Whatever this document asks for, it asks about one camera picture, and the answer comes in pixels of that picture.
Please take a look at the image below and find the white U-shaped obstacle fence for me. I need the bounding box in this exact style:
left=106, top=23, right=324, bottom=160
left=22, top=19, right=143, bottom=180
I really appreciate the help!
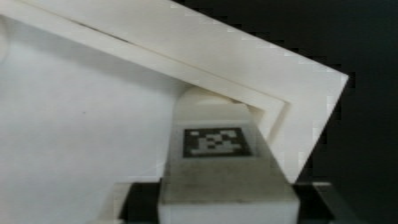
left=17, top=0, right=353, bottom=184

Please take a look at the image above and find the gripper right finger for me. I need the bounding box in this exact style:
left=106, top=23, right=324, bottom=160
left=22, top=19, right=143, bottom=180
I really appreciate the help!
left=294, top=182, right=363, bottom=224

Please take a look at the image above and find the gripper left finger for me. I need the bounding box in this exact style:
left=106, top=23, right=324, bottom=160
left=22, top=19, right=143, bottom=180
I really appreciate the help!
left=95, top=179, right=166, bottom=224

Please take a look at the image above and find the white table leg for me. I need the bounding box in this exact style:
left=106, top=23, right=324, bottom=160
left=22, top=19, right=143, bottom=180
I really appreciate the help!
left=159, top=88, right=301, bottom=224

